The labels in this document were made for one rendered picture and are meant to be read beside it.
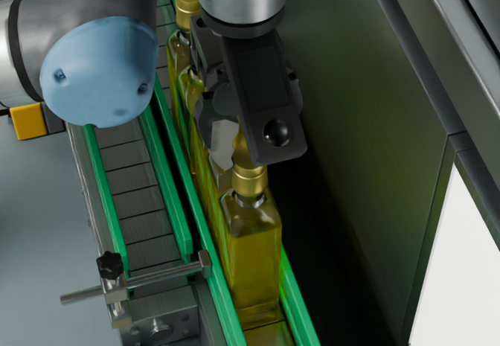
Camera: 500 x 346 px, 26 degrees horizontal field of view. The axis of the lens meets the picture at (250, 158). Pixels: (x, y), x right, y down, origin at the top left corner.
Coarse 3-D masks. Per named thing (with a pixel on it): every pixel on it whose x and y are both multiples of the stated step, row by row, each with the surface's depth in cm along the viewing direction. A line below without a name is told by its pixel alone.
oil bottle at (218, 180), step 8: (208, 152) 115; (208, 160) 114; (208, 168) 115; (216, 168) 113; (208, 176) 116; (216, 176) 113; (224, 176) 112; (208, 184) 118; (216, 184) 113; (224, 184) 112; (208, 192) 119; (216, 192) 114; (208, 200) 121; (216, 200) 116; (208, 208) 123; (216, 208) 117; (208, 216) 124; (216, 216) 118; (216, 224) 120; (216, 232) 122; (216, 240) 123; (216, 248) 125
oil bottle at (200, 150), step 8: (192, 120) 119; (200, 136) 116; (200, 144) 117; (200, 152) 119; (200, 160) 120; (200, 168) 122; (200, 176) 124; (200, 184) 125; (200, 192) 127; (200, 200) 129; (208, 224) 128
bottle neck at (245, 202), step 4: (236, 192) 108; (236, 196) 108; (240, 196) 107; (244, 196) 107; (248, 196) 107; (252, 196) 107; (256, 196) 107; (260, 196) 108; (236, 200) 109; (240, 200) 108; (244, 200) 108; (248, 200) 107; (252, 200) 107; (256, 200) 108; (260, 200) 108; (240, 204) 108; (244, 204) 108; (248, 204) 108; (252, 204) 108; (256, 204) 108; (260, 204) 109
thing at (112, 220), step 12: (84, 132) 138; (96, 144) 130; (96, 156) 128; (96, 168) 127; (96, 180) 135; (108, 192) 125; (108, 204) 124; (108, 216) 124; (120, 228) 122; (120, 240) 121; (120, 252) 120; (132, 288) 126
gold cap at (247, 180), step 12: (240, 144) 105; (240, 156) 104; (240, 168) 103; (252, 168) 103; (264, 168) 104; (240, 180) 105; (252, 180) 104; (264, 180) 106; (240, 192) 106; (252, 192) 106
